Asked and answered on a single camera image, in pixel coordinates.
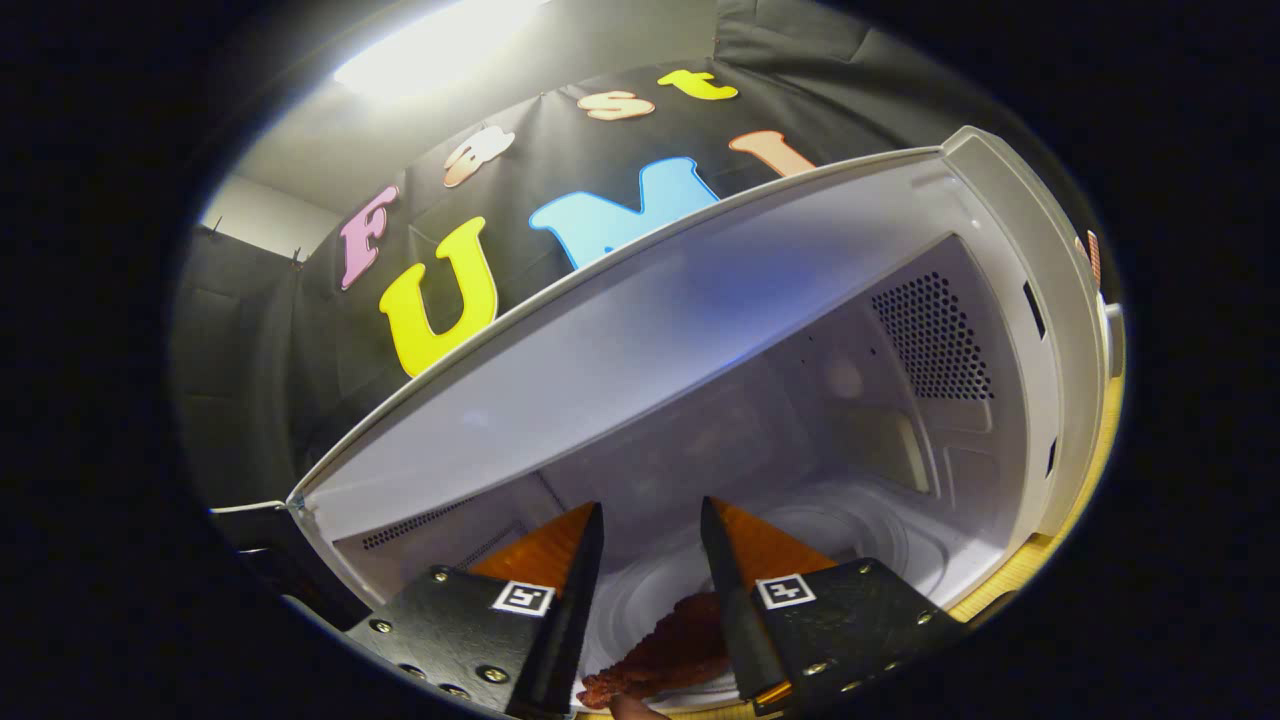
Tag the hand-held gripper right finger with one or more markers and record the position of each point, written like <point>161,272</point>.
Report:
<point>745,630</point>

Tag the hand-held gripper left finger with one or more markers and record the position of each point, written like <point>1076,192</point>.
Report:
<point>570,640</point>

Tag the brown fried meat piece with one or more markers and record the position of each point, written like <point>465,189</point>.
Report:
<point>680,640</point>

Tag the white toaster oven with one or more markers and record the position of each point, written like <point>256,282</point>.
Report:
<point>650,340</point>

